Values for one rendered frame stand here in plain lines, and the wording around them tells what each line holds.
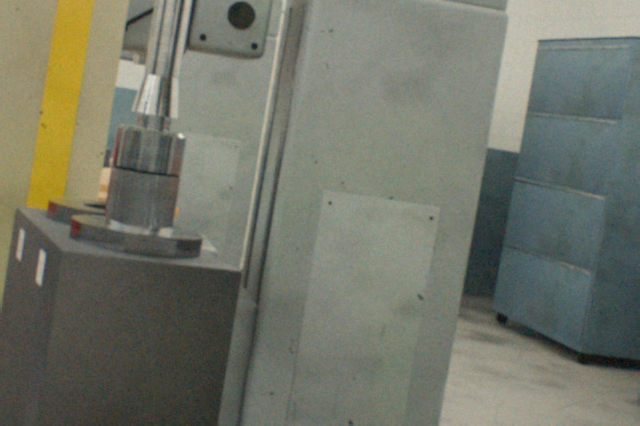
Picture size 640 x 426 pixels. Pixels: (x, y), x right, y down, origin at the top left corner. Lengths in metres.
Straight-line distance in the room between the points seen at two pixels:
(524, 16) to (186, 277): 9.61
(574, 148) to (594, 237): 0.70
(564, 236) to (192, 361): 7.34
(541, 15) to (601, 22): 0.88
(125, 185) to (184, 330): 0.10
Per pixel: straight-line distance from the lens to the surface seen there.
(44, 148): 2.20
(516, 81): 10.34
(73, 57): 2.20
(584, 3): 10.00
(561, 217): 8.19
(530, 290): 8.47
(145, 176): 0.83
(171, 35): 0.85
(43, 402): 0.81
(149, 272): 0.81
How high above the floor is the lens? 1.22
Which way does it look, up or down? 3 degrees down
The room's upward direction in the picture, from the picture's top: 9 degrees clockwise
